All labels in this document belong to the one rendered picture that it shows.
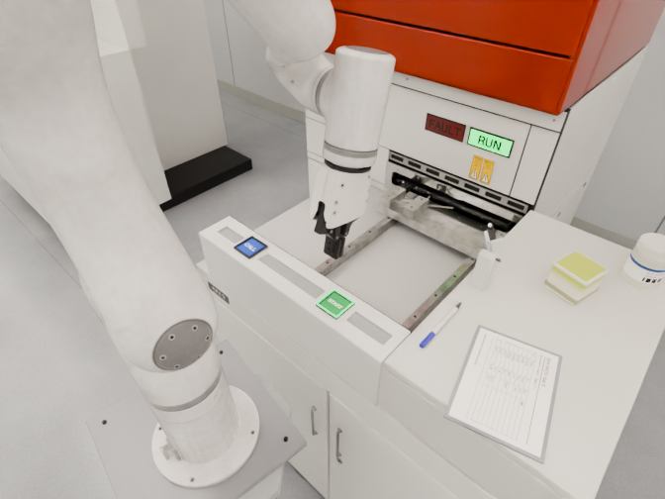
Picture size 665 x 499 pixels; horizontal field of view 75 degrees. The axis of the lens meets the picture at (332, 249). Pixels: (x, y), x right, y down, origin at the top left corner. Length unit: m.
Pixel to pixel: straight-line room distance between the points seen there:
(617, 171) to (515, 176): 1.60
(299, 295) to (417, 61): 0.65
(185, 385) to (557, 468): 0.54
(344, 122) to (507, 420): 0.51
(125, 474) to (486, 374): 0.64
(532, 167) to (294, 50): 0.77
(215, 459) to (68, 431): 1.26
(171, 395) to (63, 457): 1.36
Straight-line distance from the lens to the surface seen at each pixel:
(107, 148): 0.45
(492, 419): 0.76
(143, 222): 0.48
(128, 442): 0.93
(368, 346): 0.81
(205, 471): 0.85
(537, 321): 0.92
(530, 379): 0.82
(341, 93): 0.63
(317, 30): 0.53
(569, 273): 0.94
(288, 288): 0.90
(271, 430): 0.86
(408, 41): 1.19
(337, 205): 0.67
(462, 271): 1.14
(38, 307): 2.60
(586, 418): 0.82
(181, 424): 0.74
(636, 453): 2.08
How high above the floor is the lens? 1.60
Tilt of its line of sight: 40 degrees down
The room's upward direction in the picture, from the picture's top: straight up
